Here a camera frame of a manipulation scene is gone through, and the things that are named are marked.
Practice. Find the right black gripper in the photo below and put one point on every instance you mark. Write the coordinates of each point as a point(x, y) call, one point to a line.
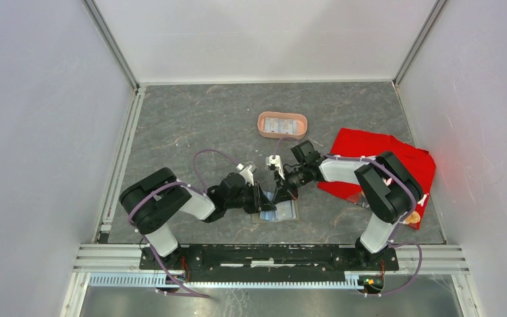
point(282, 193)

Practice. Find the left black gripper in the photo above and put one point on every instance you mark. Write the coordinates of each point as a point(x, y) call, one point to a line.
point(259, 201)

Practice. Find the grey card holder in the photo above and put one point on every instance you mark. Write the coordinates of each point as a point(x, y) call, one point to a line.
point(286, 211)

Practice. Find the grey credit card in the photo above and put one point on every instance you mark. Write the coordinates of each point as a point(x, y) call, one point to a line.
point(288, 126)
point(271, 125)

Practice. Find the pink oval tray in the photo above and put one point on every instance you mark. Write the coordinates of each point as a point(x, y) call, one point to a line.
point(302, 124)

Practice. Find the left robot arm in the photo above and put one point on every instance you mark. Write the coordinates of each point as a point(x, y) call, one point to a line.
point(153, 201)

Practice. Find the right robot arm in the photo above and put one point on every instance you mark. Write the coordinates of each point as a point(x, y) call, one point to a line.
point(390, 190)

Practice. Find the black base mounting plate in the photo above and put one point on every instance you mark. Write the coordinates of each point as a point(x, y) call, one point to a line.
point(271, 262)

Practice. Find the red printed t-shirt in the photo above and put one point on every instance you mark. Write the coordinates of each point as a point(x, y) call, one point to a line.
point(357, 143)

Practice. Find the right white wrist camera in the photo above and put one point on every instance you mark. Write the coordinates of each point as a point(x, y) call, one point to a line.
point(274, 163)

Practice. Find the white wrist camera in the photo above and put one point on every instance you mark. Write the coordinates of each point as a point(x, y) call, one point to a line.
point(274, 163)
point(247, 171)

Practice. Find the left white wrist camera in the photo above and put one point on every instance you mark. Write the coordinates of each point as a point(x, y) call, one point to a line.
point(247, 171)

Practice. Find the aluminium frame rail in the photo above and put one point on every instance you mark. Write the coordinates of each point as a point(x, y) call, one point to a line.
point(118, 265)

